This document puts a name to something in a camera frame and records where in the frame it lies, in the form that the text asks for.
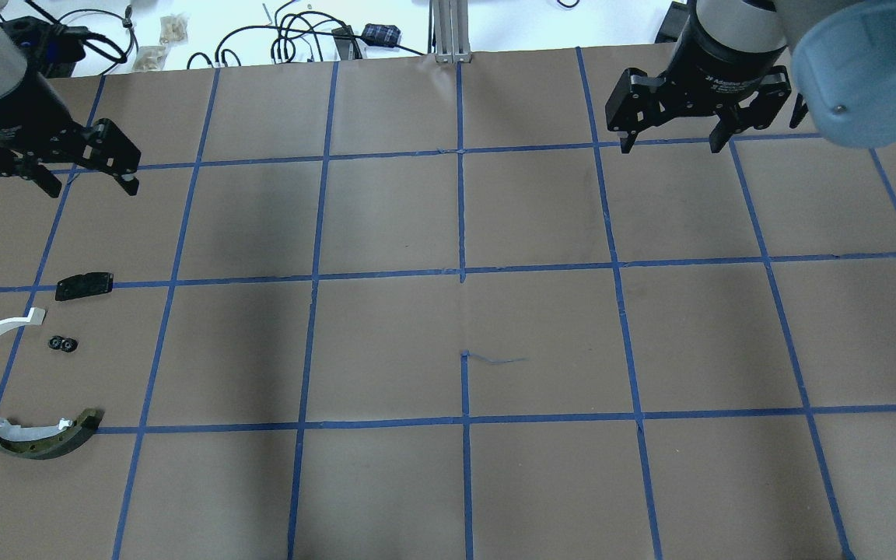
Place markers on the aluminium frame post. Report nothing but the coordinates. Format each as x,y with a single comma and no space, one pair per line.
449,37

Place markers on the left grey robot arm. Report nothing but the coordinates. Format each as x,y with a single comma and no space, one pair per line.
13,62

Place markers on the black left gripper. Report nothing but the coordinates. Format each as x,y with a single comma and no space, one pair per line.
14,103

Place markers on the olive green brake shoe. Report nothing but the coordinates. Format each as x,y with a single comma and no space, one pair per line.
49,442

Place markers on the small black plastic bracket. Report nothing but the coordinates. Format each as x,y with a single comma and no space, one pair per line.
80,286

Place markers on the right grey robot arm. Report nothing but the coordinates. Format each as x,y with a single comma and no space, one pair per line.
841,62

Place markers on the black power adapter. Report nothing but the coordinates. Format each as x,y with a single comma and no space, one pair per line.
673,23

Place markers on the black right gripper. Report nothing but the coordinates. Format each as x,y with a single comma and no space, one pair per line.
716,71

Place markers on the blue patterned small box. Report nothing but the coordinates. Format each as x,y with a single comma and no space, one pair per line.
381,35

